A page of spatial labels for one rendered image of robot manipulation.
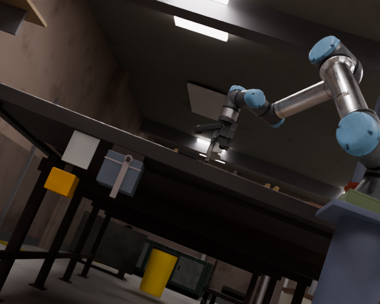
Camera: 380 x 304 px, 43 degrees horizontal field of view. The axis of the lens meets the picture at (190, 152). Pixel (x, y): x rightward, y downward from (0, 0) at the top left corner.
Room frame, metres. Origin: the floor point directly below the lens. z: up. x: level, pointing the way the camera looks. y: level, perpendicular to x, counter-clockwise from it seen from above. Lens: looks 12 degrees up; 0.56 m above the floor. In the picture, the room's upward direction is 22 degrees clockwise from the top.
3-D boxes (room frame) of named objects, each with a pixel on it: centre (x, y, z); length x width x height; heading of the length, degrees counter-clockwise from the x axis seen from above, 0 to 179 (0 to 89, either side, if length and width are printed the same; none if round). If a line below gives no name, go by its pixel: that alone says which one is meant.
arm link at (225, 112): (1.98, -0.09, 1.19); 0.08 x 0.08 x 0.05
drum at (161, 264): (7.16, -0.21, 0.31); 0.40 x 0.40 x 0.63
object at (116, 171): (1.76, 0.20, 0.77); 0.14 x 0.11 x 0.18; 88
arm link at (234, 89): (1.97, -0.10, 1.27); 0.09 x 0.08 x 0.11; 31
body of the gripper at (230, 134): (1.97, -0.10, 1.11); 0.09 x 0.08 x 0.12; 85
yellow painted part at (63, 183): (1.76, 0.38, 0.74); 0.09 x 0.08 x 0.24; 88
